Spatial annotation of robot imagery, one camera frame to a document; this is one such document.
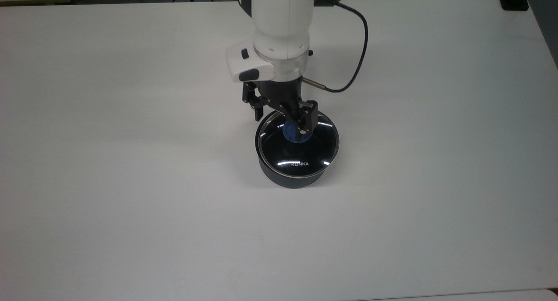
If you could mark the black table clamp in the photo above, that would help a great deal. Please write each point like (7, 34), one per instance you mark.
(513, 0)

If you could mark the glass lid with blue knob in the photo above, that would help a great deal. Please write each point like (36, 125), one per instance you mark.
(301, 157)

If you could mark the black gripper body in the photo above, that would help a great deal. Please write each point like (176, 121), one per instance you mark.
(281, 92)

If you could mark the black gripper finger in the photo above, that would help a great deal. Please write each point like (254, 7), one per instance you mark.
(305, 116)
(250, 94)

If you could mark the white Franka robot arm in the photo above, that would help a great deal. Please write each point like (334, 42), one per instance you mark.
(283, 22)

